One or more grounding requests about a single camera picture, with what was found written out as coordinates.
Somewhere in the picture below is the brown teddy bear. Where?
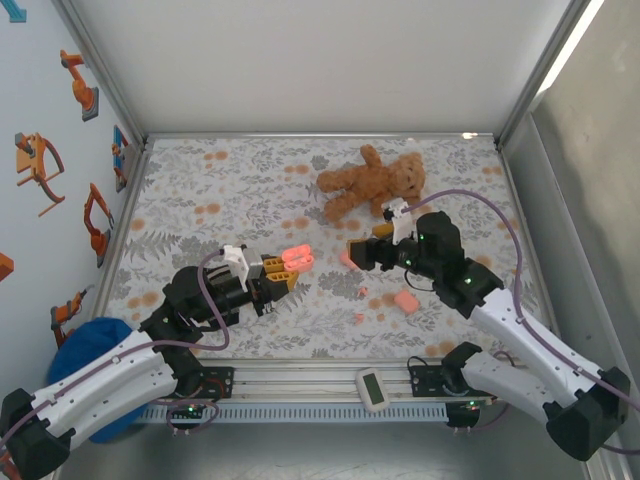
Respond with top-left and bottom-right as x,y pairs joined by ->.
315,143 -> 427,224

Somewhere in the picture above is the blue rounded object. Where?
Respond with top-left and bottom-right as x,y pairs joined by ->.
47,317 -> 151,444

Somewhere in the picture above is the floral patterned tablecloth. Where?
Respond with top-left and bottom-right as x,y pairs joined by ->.
102,137 -> 551,360

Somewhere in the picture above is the controller board green light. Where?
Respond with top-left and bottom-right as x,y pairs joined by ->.
446,399 -> 489,427
167,398 -> 224,417

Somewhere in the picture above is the white digital timer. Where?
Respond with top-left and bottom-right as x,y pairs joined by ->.
354,367 -> 389,413

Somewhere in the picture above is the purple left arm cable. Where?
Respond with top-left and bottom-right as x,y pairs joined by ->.
0,249 -> 232,451

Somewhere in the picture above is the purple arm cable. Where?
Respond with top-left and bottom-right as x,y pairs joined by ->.
402,188 -> 640,456
0,249 -> 232,451

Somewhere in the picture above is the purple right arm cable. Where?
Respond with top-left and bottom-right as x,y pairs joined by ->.
402,188 -> 640,456

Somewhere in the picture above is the aluminium table edge rail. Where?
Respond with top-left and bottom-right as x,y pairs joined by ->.
144,132 -> 501,141
94,142 -> 151,321
497,142 -> 566,361

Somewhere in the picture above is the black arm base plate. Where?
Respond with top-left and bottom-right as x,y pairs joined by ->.
197,366 -> 236,400
409,367 -> 501,401

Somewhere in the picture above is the aluminium mounting rail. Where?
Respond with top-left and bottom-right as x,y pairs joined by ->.
149,367 -> 609,401

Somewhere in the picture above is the white slotted cable duct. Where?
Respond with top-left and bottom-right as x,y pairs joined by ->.
130,402 -> 449,425

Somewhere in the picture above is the blue orange wall sticker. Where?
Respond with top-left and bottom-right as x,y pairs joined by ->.
110,124 -> 132,194

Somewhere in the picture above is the aluminium frame post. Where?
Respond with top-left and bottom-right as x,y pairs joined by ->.
492,0 -> 609,151
49,0 -> 149,151

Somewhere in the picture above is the orange claw gripper wall sticker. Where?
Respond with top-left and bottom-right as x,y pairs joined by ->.
13,131 -> 67,218

